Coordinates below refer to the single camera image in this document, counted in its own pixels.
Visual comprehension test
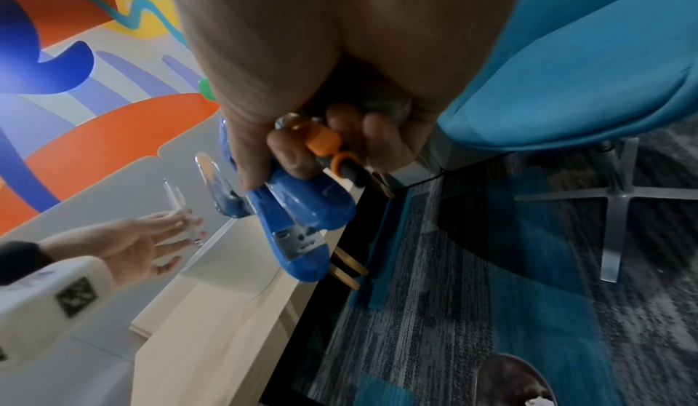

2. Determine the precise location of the person's right hand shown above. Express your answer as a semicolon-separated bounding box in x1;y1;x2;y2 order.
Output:
166;0;530;191

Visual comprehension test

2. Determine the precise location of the person's left hand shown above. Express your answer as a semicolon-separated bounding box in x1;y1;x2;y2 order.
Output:
41;211;207;288

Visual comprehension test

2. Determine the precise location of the clear blue stapler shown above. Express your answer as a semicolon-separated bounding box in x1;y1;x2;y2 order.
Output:
195;117;253;220

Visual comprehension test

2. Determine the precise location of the orange black screwdriver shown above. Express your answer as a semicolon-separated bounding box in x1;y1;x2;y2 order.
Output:
288;119;396;201

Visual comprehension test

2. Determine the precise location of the teal upholstered chair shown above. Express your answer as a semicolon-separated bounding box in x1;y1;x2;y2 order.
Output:
436;0;698;156

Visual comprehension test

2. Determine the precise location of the silver chair star base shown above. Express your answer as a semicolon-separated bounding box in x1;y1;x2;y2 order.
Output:
514;135;643;284

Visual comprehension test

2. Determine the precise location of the person's dark shoe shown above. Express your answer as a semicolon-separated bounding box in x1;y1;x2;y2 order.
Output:
473;352;558;406

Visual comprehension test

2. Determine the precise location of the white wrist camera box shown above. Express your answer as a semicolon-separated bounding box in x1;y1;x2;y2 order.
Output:
0;255;116;372

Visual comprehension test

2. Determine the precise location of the black wrist strap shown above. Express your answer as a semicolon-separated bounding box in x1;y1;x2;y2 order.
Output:
0;240;57;287

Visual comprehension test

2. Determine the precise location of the black cable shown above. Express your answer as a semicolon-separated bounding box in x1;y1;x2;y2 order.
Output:
402;166;456;190

